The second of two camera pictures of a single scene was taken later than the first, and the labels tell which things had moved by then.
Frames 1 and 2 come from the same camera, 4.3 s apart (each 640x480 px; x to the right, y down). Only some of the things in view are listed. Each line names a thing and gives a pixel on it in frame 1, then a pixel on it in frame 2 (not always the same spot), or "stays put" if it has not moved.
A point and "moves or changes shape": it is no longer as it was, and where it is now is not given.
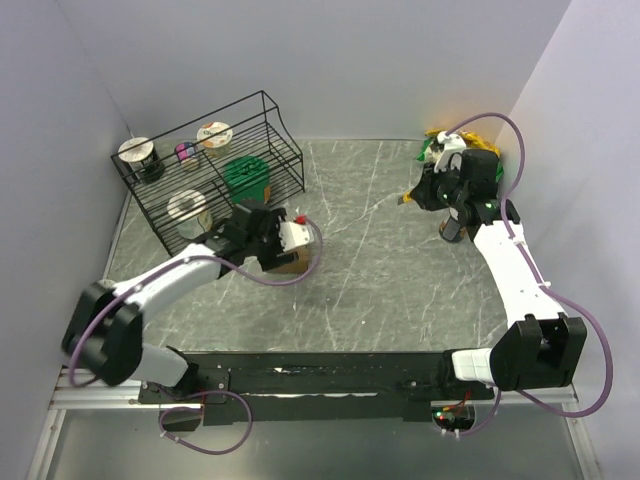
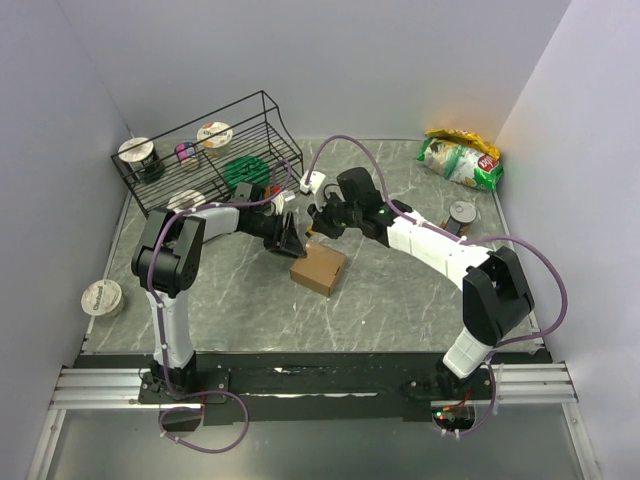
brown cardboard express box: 297,266 moves or changes shape
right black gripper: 423,192 to 320,223
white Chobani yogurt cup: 215,137 stays put
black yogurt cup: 144,158 stays put
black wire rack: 189,180 stays put
